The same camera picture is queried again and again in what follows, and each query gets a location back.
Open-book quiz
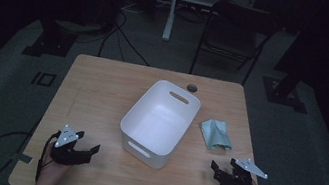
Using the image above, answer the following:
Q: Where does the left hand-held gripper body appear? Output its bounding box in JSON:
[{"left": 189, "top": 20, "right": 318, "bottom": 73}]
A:
[{"left": 47, "top": 122, "right": 96, "bottom": 170}]

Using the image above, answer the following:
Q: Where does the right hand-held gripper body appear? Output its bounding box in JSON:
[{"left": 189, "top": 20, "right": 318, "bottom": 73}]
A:
[{"left": 212, "top": 153, "right": 271, "bottom": 185}]

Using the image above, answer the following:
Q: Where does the light blue cloth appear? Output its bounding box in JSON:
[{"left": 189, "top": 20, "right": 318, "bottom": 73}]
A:
[{"left": 196, "top": 117, "right": 237, "bottom": 154}]

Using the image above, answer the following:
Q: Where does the white plastic bin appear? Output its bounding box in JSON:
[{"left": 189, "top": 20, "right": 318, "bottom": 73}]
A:
[{"left": 113, "top": 73, "right": 205, "bottom": 176}]

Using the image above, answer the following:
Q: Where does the person's left hand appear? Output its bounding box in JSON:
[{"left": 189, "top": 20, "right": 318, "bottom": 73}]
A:
[{"left": 36, "top": 156, "right": 73, "bottom": 185}]

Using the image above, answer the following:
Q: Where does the grey tape piece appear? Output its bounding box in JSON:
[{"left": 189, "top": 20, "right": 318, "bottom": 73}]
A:
[{"left": 10, "top": 151, "right": 34, "bottom": 166}]

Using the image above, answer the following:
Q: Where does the black stand base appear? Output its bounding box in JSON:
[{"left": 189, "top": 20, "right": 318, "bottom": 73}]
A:
[
  {"left": 21, "top": 15, "right": 81, "bottom": 64},
  {"left": 258, "top": 76, "right": 313, "bottom": 114}
]

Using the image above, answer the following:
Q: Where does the grey floor mat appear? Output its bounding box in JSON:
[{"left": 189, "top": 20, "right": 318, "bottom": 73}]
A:
[{"left": 0, "top": 0, "right": 329, "bottom": 185}]

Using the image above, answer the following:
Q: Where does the black folding chair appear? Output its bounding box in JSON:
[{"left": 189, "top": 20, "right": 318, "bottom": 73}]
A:
[{"left": 187, "top": 0, "right": 284, "bottom": 91}]

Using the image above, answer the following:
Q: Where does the round table cable grommet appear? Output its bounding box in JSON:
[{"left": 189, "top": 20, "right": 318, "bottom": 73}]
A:
[{"left": 186, "top": 82, "right": 199, "bottom": 94}]

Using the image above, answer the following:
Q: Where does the thin black floor cable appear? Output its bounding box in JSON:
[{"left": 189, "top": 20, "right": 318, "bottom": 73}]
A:
[{"left": 96, "top": 8, "right": 159, "bottom": 68}]

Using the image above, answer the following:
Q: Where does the white floor cable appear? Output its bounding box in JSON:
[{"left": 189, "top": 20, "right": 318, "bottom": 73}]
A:
[{"left": 119, "top": 0, "right": 146, "bottom": 16}]

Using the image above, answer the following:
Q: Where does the white metal desk frame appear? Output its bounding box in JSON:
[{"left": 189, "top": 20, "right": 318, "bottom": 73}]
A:
[{"left": 160, "top": 0, "right": 260, "bottom": 56}]

